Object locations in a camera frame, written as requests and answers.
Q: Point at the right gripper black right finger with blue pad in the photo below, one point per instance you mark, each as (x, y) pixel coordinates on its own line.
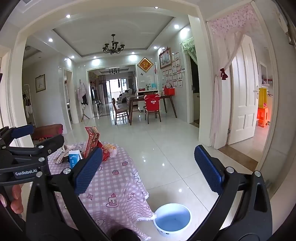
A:
(242, 210)

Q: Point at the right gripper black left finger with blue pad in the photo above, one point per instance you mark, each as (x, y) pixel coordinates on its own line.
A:
(55, 211)

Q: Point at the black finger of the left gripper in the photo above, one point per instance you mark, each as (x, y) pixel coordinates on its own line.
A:
(48, 146)

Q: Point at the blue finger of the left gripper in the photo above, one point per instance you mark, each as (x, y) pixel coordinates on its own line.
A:
(22, 131)

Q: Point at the blue white small box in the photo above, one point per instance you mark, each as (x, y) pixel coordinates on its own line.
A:
(74, 157)

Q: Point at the red brown paper snack bag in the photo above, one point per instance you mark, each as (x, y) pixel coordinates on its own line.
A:
(93, 141)

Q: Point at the white blue trash bin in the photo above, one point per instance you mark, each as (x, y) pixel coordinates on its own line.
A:
(171, 219)

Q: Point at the person's left hand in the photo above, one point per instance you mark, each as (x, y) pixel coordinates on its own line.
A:
(15, 195)

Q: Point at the dark red bench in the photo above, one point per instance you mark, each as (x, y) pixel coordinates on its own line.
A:
(47, 131)

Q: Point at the white clothes rack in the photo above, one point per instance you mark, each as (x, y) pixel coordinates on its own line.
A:
(27, 104)

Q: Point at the pink checked tablecloth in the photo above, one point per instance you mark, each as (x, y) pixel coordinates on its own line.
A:
(117, 197)

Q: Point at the pink crumpled plastic bag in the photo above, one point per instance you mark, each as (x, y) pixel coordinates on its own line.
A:
(112, 149)

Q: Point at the coat stand with clothes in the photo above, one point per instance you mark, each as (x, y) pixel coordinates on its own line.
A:
(82, 97)

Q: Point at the white panel door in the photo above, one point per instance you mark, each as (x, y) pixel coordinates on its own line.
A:
(244, 92)

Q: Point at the orange plastic stool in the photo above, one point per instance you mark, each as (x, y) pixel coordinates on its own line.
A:
(262, 117)

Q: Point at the brown wooden chair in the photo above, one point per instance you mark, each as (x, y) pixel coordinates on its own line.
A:
(119, 112)

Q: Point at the dark wooden dining table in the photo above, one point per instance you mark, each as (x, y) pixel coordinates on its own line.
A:
(133, 99)

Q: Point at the chair with red cover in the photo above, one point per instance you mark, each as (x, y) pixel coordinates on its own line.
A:
(152, 106)

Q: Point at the red gift bag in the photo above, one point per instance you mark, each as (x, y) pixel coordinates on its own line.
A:
(169, 89)

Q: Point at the black chandelier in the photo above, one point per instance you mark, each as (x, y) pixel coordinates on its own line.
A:
(114, 47)

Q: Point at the pink sheer door curtain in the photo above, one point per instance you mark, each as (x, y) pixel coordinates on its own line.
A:
(226, 32)

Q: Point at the framed picture left wall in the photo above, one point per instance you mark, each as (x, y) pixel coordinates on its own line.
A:
(40, 83)

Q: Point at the red diamond wall decoration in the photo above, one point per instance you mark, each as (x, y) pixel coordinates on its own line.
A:
(145, 64)

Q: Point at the framed wall picture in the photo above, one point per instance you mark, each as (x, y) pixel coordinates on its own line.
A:
(165, 58)

